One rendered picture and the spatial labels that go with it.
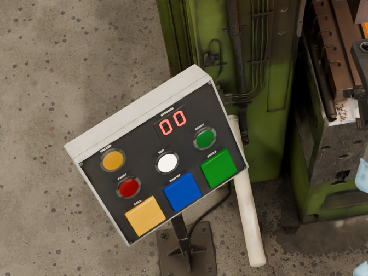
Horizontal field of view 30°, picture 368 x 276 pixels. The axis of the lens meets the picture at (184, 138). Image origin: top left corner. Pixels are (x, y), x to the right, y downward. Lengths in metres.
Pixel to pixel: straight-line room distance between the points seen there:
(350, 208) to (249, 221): 0.66
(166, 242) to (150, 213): 1.03
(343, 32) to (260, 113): 0.42
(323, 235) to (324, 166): 0.62
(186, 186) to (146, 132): 0.18
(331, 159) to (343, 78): 0.32
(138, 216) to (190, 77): 0.33
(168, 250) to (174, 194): 1.03
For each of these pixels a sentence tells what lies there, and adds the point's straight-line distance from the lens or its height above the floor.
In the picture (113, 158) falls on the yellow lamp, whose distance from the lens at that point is 1.44.
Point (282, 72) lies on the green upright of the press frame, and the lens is 1.87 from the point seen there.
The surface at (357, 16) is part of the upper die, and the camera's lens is 1.44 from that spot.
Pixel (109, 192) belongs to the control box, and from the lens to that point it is 1.49.
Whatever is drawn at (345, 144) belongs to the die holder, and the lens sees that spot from 1.89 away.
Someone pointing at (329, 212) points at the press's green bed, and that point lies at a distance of 2.50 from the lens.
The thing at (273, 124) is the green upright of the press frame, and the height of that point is 0.52.
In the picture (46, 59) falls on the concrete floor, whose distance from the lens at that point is 2.99.
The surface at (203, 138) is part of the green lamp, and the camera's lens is 1.52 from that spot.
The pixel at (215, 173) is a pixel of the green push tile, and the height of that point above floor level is 1.01.
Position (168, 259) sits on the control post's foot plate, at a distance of 2.56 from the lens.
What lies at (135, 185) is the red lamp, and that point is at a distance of 1.50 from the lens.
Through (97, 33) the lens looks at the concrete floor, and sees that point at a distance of 3.00.
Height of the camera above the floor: 2.49
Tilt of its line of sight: 66 degrees down
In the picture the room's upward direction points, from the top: 12 degrees counter-clockwise
